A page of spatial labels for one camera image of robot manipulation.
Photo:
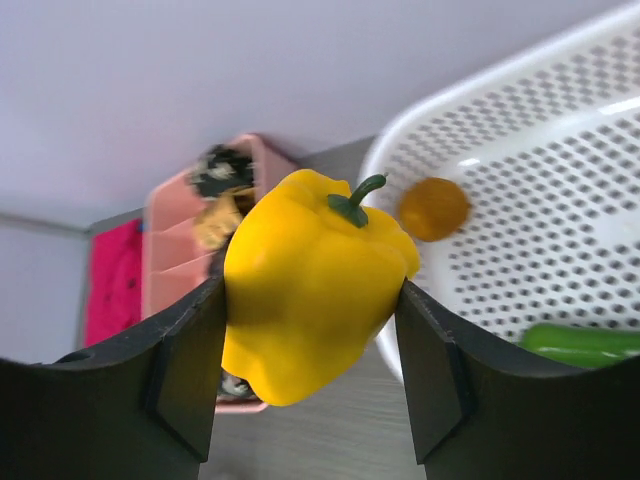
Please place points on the red folded cloth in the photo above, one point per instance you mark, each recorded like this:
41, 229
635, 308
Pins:
115, 283

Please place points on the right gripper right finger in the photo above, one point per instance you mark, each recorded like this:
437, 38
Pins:
483, 408

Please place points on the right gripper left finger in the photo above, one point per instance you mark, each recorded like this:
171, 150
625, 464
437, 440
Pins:
139, 405

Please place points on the white perforated plastic basket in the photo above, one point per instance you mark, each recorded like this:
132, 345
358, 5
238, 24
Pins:
546, 147

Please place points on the yellow patterned sock roll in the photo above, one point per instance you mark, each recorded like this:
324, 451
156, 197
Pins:
221, 217

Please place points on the yellow bell pepper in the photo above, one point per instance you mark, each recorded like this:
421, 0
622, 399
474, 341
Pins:
311, 276

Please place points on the green chili pepper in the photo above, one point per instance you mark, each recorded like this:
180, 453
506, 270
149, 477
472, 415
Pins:
581, 347

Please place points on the pink divided organizer tray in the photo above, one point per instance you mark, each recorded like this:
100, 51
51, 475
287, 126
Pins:
174, 263

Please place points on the black white dotted sock roll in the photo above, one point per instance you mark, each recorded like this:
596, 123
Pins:
233, 389

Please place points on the brown kiwi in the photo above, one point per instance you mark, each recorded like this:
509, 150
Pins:
433, 209

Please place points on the black patterned sock roll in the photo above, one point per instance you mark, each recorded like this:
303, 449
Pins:
220, 169

